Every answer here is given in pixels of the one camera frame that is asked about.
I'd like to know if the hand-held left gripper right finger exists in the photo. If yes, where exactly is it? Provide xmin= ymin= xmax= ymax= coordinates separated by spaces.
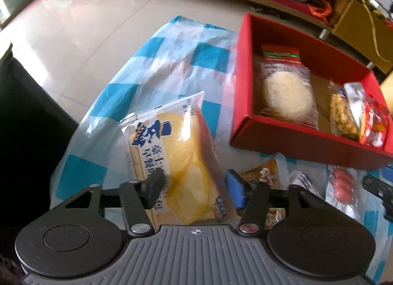
xmin=225 ymin=169 xmax=327 ymax=236

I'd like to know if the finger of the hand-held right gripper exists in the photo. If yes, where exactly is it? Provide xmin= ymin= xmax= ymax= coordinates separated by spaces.
xmin=362 ymin=175 xmax=393 ymax=209

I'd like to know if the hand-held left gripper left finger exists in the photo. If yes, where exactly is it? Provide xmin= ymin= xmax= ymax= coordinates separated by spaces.
xmin=63 ymin=168 xmax=166 ymax=238

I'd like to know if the yellow bread packet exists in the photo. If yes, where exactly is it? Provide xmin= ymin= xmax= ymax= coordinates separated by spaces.
xmin=119 ymin=90 xmax=229 ymax=232

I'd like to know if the red cardboard box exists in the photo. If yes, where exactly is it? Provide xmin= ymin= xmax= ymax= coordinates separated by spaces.
xmin=230 ymin=13 xmax=393 ymax=170

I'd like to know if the red snack packet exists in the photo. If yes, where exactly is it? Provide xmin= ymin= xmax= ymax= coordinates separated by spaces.
xmin=343 ymin=82 xmax=390 ymax=148

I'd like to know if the round rice cracker packet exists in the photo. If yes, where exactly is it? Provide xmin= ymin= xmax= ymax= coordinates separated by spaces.
xmin=256 ymin=44 xmax=320 ymax=130

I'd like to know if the orange snack packet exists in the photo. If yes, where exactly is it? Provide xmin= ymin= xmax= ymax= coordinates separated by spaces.
xmin=238 ymin=158 xmax=287 ymax=230

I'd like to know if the clear sausage packet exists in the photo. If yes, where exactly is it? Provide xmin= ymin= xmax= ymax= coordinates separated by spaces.
xmin=325 ymin=164 xmax=369 ymax=221

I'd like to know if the white and green snack packet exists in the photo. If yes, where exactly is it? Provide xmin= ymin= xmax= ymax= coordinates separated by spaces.
xmin=287 ymin=170 xmax=323 ymax=200

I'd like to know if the yellow twist snack packet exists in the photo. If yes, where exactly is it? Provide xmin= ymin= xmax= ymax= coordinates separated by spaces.
xmin=327 ymin=81 xmax=361 ymax=141

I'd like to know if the blue white checked tablecloth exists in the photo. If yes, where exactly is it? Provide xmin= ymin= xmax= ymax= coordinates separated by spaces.
xmin=49 ymin=15 xmax=393 ymax=282

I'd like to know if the dark sofa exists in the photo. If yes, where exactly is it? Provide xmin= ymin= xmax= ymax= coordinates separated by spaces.
xmin=0 ymin=42 xmax=80 ymax=230

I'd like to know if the wooden cabinet door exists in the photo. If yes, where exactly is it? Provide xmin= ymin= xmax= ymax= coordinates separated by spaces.
xmin=332 ymin=0 xmax=393 ymax=74

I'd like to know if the flat red box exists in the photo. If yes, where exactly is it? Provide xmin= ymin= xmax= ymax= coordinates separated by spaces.
xmin=266 ymin=0 xmax=310 ymax=14

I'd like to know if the yellow cable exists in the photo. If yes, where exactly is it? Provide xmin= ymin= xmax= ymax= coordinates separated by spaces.
xmin=361 ymin=0 xmax=393 ymax=65

